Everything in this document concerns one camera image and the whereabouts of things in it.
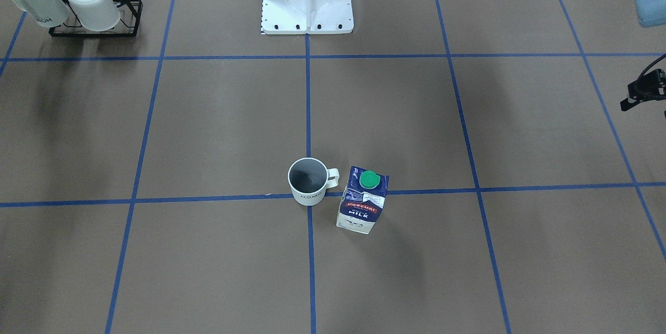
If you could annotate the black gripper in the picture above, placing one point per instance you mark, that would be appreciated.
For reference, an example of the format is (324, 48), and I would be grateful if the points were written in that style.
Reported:
(644, 89)

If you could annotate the blue white milk carton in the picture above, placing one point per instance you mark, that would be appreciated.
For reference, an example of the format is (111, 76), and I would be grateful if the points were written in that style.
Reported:
(363, 200)

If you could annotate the white ribbed HOME mug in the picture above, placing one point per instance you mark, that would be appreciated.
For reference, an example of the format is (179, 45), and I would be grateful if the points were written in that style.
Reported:
(309, 179)

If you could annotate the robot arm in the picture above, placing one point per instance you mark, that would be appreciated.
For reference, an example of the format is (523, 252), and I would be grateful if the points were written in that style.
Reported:
(650, 13)

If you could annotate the white mug on rack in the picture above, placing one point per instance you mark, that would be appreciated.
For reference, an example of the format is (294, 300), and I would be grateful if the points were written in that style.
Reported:
(96, 15)

